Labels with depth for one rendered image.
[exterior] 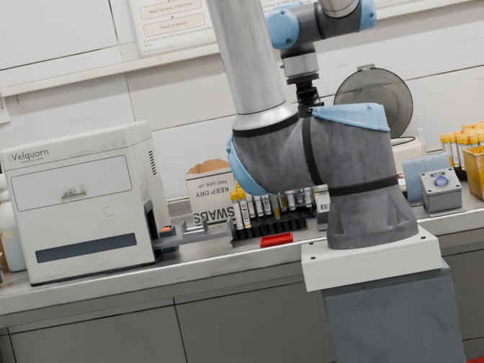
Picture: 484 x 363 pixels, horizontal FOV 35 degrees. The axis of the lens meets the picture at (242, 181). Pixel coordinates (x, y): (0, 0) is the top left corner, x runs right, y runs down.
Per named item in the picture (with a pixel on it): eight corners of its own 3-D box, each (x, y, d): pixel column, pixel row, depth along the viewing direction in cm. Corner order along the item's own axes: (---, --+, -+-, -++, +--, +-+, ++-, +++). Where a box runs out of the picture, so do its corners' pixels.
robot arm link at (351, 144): (395, 177, 119) (378, 92, 119) (311, 192, 123) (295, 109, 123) (401, 171, 131) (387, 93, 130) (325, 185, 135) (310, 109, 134)
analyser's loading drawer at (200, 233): (138, 256, 163) (133, 233, 162) (144, 250, 169) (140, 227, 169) (232, 239, 161) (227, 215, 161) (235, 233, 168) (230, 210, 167)
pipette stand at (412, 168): (410, 207, 168) (402, 163, 167) (408, 202, 175) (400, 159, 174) (456, 199, 166) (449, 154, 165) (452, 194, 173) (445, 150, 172)
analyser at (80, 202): (29, 287, 164) (-4, 150, 161) (65, 258, 191) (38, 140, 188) (168, 261, 161) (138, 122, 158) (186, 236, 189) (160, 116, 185)
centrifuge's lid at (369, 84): (325, 72, 209) (329, 75, 217) (341, 162, 209) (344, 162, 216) (405, 55, 204) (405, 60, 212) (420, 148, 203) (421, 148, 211)
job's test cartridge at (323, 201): (320, 222, 164) (314, 194, 163) (319, 218, 168) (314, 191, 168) (338, 219, 163) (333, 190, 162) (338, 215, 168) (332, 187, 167)
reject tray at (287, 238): (260, 248, 157) (259, 244, 157) (261, 241, 164) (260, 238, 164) (292, 242, 156) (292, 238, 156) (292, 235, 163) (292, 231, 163)
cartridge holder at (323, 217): (317, 231, 162) (314, 214, 161) (317, 223, 171) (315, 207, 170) (343, 227, 161) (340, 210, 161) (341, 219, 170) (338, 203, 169)
